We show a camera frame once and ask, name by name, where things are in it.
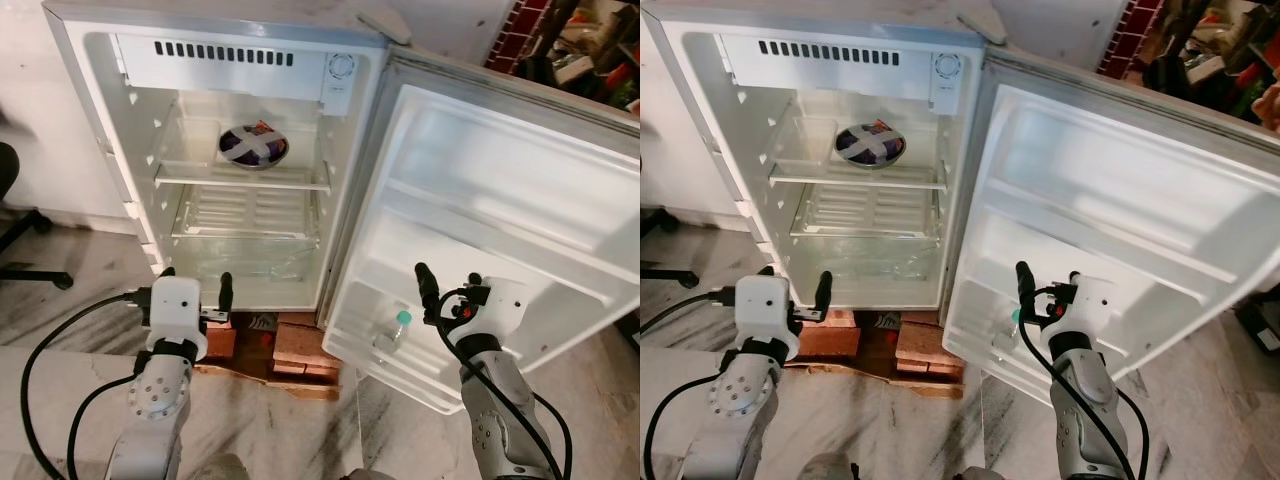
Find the black office chair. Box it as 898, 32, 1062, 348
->
0, 140, 77, 292
640, 204, 702, 292

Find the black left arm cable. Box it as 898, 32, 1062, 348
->
640, 288, 741, 480
20, 288, 153, 480

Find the white fridge door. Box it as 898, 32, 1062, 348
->
941, 44, 1280, 407
319, 44, 641, 417

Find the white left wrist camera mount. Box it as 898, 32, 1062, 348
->
147, 277, 207, 347
734, 274, 797, 347

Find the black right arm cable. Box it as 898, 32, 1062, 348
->
1017, 286, 1152, 480
434, 288, 574, 480

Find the round blue white tin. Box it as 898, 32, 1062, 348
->
216, 121, 292, 172
832, 119, 909, 170

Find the wooden board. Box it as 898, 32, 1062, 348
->
784, 354, 967, 402
194, 358, 342, 402

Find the clear bottle teal cap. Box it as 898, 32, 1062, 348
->
371, 307, 414, 364
989, 304, 1024, 357

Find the glass fridge shelf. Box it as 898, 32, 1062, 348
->
154, 99, 332, 192
767, 99, 950, 192

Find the cluttered dark shelf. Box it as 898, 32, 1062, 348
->
1139, 0, 1280, 127
519, 0, 641, 112

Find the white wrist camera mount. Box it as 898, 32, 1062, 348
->
734, 274, 797, 347
147, 277, 207, 347
479, 277, 532, 338
1069, 274, 1120, 337

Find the black box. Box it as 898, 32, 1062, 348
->
1234, 289, 1280, 357

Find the clear crisper drawer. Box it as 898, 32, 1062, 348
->
171, 184, 322, 282
789, 184, 942, 282

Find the red tiled pillar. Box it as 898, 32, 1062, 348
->
484, 0, 552, 74
1094, 0, 1167, 80

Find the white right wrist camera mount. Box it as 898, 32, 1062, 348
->
479, 277, 532, 338
1069, 274, 1120, 337

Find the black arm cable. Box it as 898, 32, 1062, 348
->
1017, 286, 1152, 480
20, 288, 153, 480
640, 288, 741, 480
434, 288, 574, 480

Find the silver white small fridge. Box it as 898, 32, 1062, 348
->
645, 0, 1011, 312
42, 0, 413, 312

